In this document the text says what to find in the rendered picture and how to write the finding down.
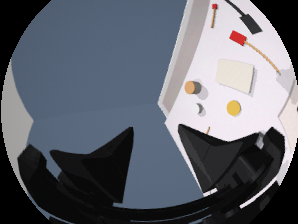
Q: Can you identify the grey rectangular tin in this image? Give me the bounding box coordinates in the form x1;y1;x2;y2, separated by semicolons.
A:
255;132;265;149

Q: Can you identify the red spatula with wooden handle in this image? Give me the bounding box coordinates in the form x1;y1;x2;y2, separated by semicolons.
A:
229;31;279;72

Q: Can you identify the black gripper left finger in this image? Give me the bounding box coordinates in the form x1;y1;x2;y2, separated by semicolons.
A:
49;127;134;204

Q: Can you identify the yellow flat round disc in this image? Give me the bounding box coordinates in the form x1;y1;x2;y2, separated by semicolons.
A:
226;100;241;116

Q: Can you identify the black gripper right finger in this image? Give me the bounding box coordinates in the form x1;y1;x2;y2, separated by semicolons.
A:
177;124;259;193

